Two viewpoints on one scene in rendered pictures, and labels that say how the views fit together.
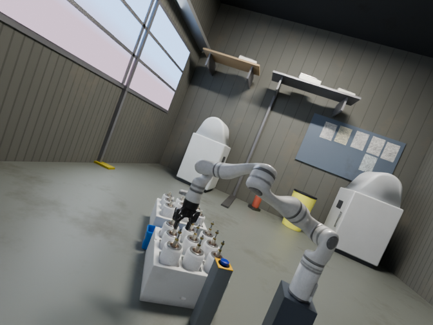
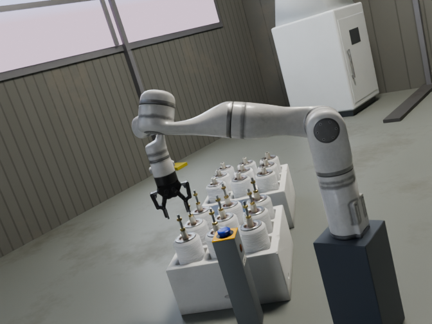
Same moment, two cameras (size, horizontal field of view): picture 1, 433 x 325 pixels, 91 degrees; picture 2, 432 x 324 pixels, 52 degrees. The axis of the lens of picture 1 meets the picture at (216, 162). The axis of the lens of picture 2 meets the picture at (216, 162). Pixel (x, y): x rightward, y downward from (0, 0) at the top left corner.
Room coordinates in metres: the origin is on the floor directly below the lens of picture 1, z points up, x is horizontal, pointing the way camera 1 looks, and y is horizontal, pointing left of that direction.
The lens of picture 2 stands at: (-0.11, -0.87, 0.83)
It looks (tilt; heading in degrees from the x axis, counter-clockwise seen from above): 14 degrees down; 32
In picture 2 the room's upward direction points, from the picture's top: 17 degrees counter-clockwise
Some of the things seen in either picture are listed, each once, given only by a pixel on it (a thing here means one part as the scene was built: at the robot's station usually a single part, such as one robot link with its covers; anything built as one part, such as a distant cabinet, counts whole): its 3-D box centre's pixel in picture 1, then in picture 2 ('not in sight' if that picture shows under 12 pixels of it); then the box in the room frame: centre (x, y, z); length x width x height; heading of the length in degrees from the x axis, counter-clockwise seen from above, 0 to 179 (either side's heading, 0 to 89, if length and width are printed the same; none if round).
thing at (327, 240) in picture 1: (320, 245); (328, 142); (0.92, -0.56, 0.54); 0.09 x 0.09 x 0.17; 20
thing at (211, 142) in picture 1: (208, 153); (322, 43); (3.83, 0.20, 0.62); 0.63 x 0.56 x 1.24; 79
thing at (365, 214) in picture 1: (361, 212); not in sight; (3.32, -2.37, 0.68); 0.70 x 0.58 x 1.35; 79
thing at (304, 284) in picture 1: (305, 278); (341, 201); (0.92, -0.55, 0.39); 0.09 x 0.09 x 0.17; 79
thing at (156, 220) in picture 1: (176, 222); (251, 200); (1.68, 0.12, 0.09); 0.39 x 0.39 x 0.18; 17
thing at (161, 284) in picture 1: (182, 265); (235, 256); (1.16, -0.04, 0.09); 0.39 x 0.39 x 0.18; 17
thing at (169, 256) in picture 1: (167, 262); (193, 260); (1.01, 0.04, 0.16); 0.10 x 0.10 x 0.18
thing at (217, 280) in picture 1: (210, 296); (239, 280); (0.91, -0.20, 0.16); 0.07 x 0.07 x 0.31; 17
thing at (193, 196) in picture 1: (192, 193); (161, 163); (1.03, 0.05, 0.52); 0.11 x 0.09 x 0.06; 40
